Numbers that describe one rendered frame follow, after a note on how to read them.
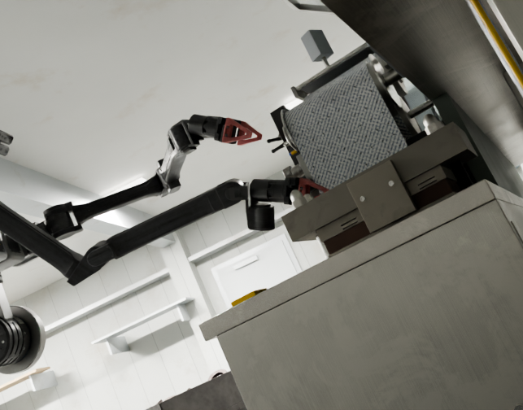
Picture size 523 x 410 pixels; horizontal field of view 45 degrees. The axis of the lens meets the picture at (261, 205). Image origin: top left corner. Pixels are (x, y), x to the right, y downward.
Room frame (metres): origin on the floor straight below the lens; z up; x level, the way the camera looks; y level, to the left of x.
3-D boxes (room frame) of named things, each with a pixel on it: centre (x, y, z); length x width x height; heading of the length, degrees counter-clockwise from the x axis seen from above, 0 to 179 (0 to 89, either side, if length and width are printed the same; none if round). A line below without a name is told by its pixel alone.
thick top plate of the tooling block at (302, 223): (1.32, -0.24, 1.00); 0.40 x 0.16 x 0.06; 67
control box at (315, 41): (2.05, -0.40, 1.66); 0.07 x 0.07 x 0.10; 42
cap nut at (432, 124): (1.22, -0.37, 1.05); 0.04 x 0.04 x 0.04
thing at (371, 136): (1.45, -0.25, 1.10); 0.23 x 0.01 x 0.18; 67
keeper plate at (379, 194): (1.23, -0.22, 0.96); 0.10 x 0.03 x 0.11; 67
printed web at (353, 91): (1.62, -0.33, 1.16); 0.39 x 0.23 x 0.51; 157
